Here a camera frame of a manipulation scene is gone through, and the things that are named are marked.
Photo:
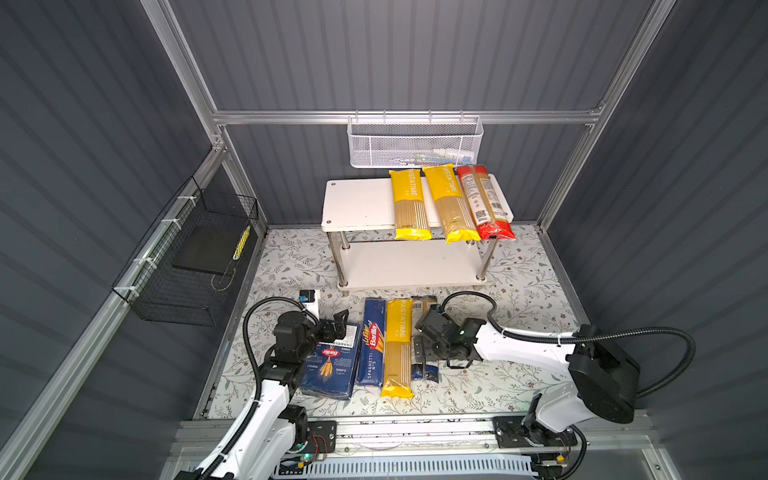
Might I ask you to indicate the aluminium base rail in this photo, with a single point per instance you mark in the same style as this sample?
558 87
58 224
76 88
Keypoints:
409 435

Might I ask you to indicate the narrow blue Barilla spaghetti box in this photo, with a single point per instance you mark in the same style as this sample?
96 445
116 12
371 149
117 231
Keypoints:
370 370

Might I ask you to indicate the red spaghetti bag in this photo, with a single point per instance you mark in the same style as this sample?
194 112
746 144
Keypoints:
489 217

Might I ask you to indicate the wide blue Barilla pasta box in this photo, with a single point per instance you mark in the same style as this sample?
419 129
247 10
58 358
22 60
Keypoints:
331 369

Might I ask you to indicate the white two-tier shelf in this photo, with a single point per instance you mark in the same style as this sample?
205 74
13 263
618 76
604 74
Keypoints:
358 219

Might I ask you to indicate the black wire basket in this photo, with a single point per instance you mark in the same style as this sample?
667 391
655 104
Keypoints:
185 274

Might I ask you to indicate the white wire mesh basket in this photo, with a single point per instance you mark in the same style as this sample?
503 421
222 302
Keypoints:
375 142

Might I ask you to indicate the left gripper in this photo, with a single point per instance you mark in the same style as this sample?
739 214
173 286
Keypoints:
337 327

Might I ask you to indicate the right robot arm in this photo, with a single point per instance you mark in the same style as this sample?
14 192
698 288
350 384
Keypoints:
599 380

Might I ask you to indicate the yellow marker pen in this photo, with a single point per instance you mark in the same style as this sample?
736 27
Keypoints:
241 244

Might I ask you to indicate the dark blue clear spaghetti bag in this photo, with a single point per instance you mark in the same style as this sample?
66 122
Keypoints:
421 369

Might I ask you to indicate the yellow Pastatime bag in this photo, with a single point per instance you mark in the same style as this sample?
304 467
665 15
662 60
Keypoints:
411 221
398 350
450 203

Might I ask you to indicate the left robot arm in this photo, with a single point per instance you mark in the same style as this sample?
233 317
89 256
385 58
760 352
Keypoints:
270 426

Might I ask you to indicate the items in white basket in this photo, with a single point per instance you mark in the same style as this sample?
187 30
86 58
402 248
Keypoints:
456 157

